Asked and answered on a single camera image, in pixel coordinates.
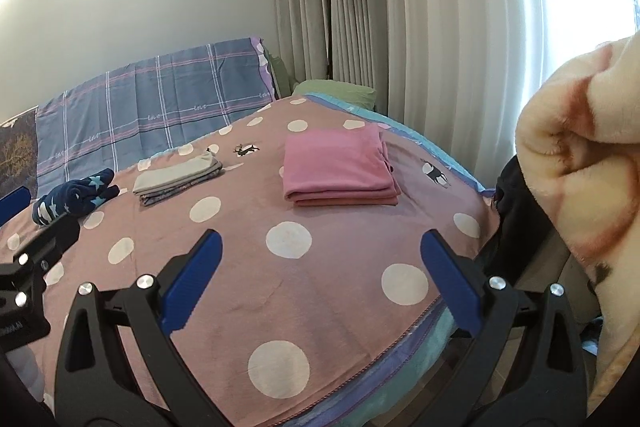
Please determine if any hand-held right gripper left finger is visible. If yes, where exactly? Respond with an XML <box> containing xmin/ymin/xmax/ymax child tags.
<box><xmin>52</xmin><ymin>229</ymin><xmax>223</xmax><ymax>427</ymax></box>

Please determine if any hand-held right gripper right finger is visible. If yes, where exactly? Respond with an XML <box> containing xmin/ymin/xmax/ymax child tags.
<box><xmin>420</xmin><ymin>229</ymin><xmax>588</xmax><ymax>427</ymax></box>

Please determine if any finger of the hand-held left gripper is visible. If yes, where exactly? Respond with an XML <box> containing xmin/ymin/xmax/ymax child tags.
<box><xmin>0</xmin><ymin>214</ymin><xmax>82</xmax><ymax>293</ymax></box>
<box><xmin>0</xmin><ymin>187</ymin><xmax>32</xmax><ymax>227</ymax></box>

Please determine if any pink long-sleeve shirt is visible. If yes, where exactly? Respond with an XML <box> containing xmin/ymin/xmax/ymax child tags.
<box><xmin>282</xmin><ymin>127</ymin><xmax>401</xmax><ymax>202</ymax></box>

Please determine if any navy star-print garment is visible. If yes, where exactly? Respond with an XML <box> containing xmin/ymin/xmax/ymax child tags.
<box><xmin>31</xmin><ymin>168</ymin><xmax>121</xmax><ymax>228</ymax></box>

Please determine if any dark tree-print pillow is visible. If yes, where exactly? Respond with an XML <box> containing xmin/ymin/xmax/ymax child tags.
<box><xmin>0</xmin><ymin>106</ymin><xmax>40</xmax><ymax>202</ymax></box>

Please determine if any folded patterned garment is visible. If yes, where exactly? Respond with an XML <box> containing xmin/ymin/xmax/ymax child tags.
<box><xmin>139</xmin><ymin>167</ymin><xmax>224</xmax><ymax>208</ymax></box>

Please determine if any folded grey garment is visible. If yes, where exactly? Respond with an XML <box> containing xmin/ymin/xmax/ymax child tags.
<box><xmin>132</xmin><ymin>152</ymin><xmax>223</xmax><ymax>196</ymax></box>

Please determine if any mauve polka dot blanket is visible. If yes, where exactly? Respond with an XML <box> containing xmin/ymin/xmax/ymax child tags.
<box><xmin>0</xmin><ymin>94</ymin><xmax>501</xmax><ymax>413</ymax></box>

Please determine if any folded salmon garment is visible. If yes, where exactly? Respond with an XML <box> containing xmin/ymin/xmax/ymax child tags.
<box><xmin>292</xmin><ymin>187</ymin><xmax>402</xmax><ymax>208</ymax></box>

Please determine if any blue plaid bed cover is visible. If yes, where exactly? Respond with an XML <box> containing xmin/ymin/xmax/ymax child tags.
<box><xmin>36</xmin><ymin>38</ymin><xmax>278</xmax><ymax>190</ymax></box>

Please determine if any cream fleece garment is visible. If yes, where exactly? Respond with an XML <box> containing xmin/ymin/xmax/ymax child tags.
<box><xmin>515</xmin><ymin>34</ymin><xmax>640</xmax><ymax>418</ymax></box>

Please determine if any green pillow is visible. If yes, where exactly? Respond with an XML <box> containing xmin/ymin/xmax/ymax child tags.
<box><xmin>264</xmin><ymin>48</ymin><xmax>301</xmax><ymax>100</ymax></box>
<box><xmin>292</xmin><ymin>79</ymin><xmax>377</xmax><ymax>112</ymax></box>

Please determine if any grey curtain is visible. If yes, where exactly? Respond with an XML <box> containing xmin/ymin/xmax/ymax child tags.
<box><xmin>272</xmin><ymin>0</ymin><xmax>636</xmax><ymax>168</ymax></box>

